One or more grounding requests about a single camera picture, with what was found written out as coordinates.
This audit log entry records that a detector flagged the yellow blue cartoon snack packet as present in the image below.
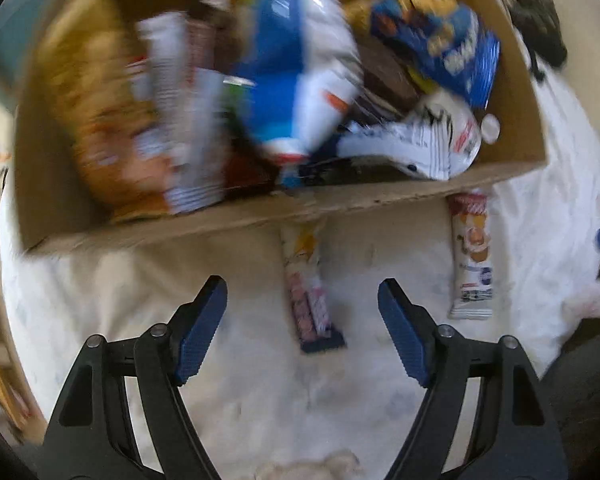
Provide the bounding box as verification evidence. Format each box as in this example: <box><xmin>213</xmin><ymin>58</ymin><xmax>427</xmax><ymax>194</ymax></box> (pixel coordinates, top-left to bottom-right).
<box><xmin>342</xmin><ymin>0</ymin><xmax>431</xmax><ymax>41</ymax></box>

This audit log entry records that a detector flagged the teal box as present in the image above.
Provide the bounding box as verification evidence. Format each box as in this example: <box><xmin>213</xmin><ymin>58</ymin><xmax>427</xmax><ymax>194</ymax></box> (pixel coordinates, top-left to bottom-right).
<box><xmin>0</xmin><ymin>0</ymin><xmax>71</xmax><ymax>106</ymax></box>

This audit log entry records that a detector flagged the white packet with red label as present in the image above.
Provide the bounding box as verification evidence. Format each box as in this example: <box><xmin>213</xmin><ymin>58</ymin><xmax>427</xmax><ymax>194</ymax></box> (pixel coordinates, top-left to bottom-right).
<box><xmin>135</xmin><ymin>12</ymin><xmax>228</xmax><ymax>213</ymax></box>

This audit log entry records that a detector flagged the white snack bar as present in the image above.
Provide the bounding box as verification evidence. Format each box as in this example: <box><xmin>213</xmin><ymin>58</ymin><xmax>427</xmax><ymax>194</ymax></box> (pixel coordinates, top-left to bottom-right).
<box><xmin>446</xmin><ymin>191</ymin><xmax>495</xmax><ymax>320</ymax></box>

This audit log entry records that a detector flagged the cardboard box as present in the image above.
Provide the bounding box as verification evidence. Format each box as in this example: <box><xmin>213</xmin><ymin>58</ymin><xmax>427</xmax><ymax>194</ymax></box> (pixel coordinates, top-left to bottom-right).
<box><xmin>12</xmin><ymin>0</ymin><xmax>548</xmax><ymax>256</ymax></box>

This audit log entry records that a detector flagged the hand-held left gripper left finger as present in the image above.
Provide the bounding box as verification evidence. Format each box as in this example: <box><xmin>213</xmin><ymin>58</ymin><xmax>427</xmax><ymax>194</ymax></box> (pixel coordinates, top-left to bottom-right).
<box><xmin>42</xmin><ymin>275</ymin><xmax>228</xmax><ymax>480</ymax></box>

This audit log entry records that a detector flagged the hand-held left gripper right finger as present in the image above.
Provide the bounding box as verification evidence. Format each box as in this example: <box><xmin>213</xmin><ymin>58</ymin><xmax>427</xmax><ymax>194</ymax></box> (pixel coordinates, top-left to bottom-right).
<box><xmin>377</xmin><ymin>278</ymin><xmax>568</xmax><ymax>480</ymax></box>

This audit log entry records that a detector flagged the large blue white snack bag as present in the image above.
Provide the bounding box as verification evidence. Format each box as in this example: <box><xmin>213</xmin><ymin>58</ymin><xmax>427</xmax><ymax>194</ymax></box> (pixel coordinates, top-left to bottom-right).
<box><xmin>227</xmin><ymin>0</ymin><xmax>363</xmax><ymax>161</ymax></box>

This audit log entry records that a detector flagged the wooden chair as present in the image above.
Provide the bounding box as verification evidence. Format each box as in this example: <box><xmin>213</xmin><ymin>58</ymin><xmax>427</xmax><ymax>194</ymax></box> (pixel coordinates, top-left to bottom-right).
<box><xmin>0</xmin><ymin>260</ymin><xmax>36</xmax><ymax>436</ymax></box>

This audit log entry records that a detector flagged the beige cracker packet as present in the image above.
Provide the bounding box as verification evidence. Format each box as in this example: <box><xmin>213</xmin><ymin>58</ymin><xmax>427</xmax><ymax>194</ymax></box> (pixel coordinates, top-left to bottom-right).
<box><xmin>45</xmin><ymin>0</ymin><xmax>171</xmax><ymax>221</ymax></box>

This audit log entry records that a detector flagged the pink snack bar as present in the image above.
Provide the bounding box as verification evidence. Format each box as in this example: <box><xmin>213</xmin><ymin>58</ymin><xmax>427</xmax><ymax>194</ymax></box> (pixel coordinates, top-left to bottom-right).
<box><xmin>279</xmin><ymin>225</ymin><xmax>347</xmax><ymax>353</ymax></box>

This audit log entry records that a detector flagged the white blanket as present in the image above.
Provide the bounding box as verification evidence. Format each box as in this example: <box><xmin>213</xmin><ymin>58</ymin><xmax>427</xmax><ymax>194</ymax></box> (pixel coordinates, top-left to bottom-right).
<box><xmin>0</xmin><ymin>25</ymin><xmax>600</xmax><ymax>480</ymax></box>

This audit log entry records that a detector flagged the dark grey furry cloth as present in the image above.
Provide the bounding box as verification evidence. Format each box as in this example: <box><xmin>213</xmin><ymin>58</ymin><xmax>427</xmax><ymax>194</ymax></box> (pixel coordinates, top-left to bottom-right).
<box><xmin>490</xmin><ymin>0</ymin><xmax>568</xmax><ymax>68</ymax></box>

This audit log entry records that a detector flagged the brown chocolate biscuit packet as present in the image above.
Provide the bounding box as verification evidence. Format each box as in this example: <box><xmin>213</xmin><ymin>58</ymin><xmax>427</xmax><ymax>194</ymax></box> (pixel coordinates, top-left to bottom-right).
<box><xmin>355</xmin><ymin>42</ymin><xmax>423</xmax><ymax>111</ymax></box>

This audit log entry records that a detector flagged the white fluffy cloth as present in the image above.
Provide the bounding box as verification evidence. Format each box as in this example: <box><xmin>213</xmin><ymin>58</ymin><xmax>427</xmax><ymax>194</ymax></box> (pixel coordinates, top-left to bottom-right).
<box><xmin>255</xmin><ymin>450</ymin><xmax>363</xmax><ymax>480</ymax></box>

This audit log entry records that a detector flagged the white packet with black characters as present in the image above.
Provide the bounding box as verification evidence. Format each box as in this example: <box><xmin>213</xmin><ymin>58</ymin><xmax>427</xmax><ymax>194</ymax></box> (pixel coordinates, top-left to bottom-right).
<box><xmin>337</xmin><ymin>90</ymin><xmax>483</xmax><ymax>181</ymax></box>

